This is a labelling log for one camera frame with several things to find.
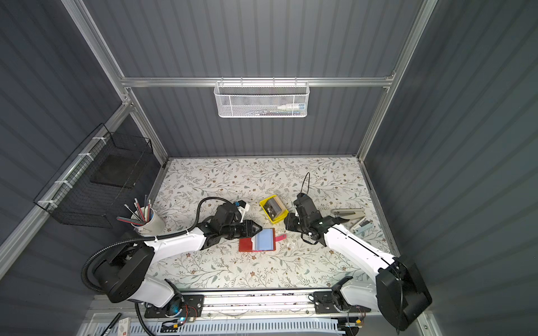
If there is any yellow plastic card tray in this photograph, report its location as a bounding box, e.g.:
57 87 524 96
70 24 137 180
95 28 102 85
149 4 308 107
259 195 289 225

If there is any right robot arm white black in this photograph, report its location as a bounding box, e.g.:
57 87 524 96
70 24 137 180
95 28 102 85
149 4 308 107
284 193 432 332

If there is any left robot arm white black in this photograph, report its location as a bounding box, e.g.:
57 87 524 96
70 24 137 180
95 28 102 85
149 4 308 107
81 197 263 308

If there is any stack of cards in tray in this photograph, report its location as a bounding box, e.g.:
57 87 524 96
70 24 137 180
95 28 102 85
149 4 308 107
264 195 285 221

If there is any beige stapler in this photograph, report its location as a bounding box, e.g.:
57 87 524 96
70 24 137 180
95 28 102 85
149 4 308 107
331 208 366 221

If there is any floral table mat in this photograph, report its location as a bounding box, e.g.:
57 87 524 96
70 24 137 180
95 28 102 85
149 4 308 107
148 158 389 289

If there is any small white grey device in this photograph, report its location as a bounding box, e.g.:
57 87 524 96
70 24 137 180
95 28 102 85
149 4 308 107
350 218 374 235

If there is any white pen cup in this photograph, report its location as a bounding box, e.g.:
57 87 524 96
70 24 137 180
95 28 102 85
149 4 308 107
116 197 165 236

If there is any white tube in basket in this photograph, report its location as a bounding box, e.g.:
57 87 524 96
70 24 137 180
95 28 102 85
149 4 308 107
277 103 307 113

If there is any black corrugated cable conduit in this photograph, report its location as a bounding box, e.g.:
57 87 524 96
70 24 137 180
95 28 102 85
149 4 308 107
80 196 234 336

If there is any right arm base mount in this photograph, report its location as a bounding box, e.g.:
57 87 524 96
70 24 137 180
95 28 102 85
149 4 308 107
308 291 371 314

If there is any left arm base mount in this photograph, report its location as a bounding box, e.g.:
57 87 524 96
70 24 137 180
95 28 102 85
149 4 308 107
144 295 205 319

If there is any white wire mesh basket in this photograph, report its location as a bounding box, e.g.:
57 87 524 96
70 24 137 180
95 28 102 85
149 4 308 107
214 83 310 118

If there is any black wire mesh basket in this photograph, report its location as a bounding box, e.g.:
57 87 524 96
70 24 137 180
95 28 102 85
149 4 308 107
34 124 154 228

